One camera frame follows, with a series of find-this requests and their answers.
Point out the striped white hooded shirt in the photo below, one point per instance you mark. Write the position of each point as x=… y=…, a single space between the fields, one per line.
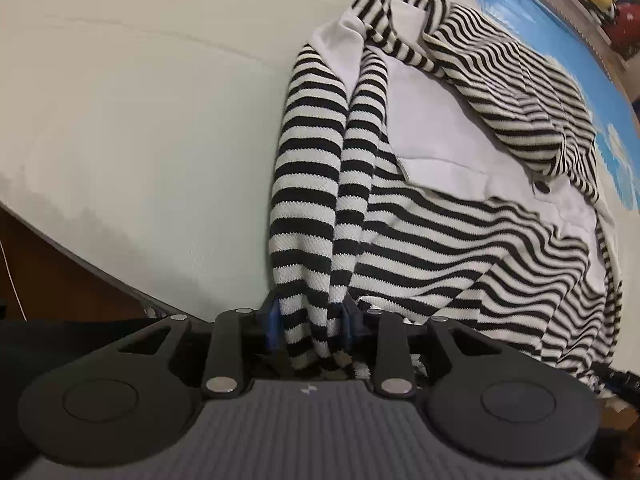
x=450 y=240

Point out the striped dark plush toy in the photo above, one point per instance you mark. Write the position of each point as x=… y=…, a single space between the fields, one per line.
x=610 y=10

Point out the dark red cushion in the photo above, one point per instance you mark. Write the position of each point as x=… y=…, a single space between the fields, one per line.
x=627 y=30

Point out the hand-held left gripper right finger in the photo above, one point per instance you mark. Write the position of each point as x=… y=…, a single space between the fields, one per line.
x=350 y=325

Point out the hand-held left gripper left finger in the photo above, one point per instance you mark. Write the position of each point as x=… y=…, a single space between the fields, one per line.
x=270 y=327

